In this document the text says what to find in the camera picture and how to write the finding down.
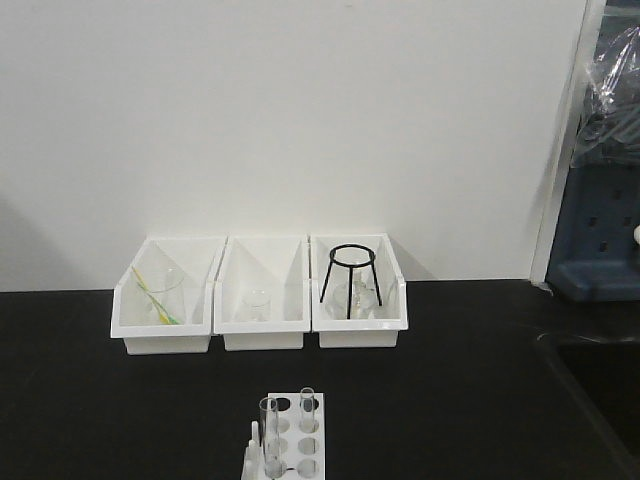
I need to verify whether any clear glass test tube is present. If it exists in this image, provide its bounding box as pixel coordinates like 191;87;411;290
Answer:
259;396;283;479
299;387;316;433

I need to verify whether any white test tube rack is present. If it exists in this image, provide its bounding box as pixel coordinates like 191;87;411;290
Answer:
240;391;326;479

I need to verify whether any grey-blue pegboard drying rack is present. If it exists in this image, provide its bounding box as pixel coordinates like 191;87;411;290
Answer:
546;9;639;302

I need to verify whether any black metal tripod stand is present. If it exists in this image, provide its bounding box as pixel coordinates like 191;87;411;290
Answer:
320;243;383;307

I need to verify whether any right white storage bin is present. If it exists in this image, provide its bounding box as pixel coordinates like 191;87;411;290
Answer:
309;233;409;348

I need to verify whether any white storage bin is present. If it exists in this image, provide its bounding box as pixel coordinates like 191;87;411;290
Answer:
110;236;227;355
212;235;311;351
309;233;409;348

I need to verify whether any middle white storage bin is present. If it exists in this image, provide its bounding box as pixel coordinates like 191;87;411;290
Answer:
212;235;311;351

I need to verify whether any glass flask under tripod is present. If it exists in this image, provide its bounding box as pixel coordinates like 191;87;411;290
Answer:
327;280;378;320

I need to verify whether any small glass beaker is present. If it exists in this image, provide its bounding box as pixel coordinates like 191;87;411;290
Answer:
243;289;271;322

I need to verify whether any left white storage bin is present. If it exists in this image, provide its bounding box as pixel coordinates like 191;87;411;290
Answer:
110;236;227;355

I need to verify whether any large glass beaker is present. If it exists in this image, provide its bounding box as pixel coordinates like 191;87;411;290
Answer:
135;267;186;325

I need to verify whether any yellow green stirring stick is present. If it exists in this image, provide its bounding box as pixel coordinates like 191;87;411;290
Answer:
131;267;180;325

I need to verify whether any clear plastic bag of pegs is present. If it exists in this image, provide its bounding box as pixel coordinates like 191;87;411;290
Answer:
571;1;639;168

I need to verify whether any black lab sink basin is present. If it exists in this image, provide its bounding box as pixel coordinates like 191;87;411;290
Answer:
535;333;639;479

